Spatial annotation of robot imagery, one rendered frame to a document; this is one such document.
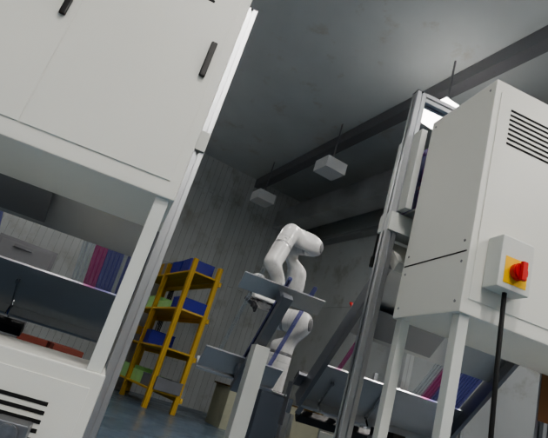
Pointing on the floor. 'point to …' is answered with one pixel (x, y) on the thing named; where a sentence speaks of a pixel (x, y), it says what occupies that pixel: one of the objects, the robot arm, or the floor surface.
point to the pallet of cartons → (50, 345)
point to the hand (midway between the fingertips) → (265, 311)
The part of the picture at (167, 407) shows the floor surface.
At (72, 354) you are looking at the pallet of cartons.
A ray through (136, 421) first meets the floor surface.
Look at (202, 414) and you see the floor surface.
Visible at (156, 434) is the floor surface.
